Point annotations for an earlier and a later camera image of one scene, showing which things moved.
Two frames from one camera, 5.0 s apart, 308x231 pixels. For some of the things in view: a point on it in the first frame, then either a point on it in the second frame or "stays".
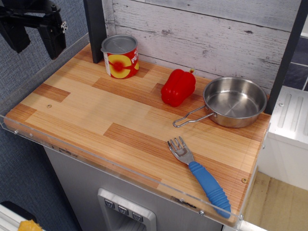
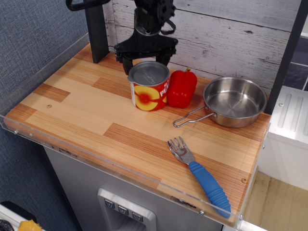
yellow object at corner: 29,225 stays
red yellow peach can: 121,56 -> 149,82
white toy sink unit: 284,154 stays
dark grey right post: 289,49 stays
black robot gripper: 52,30 -> 140,44
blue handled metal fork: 221,201 stays
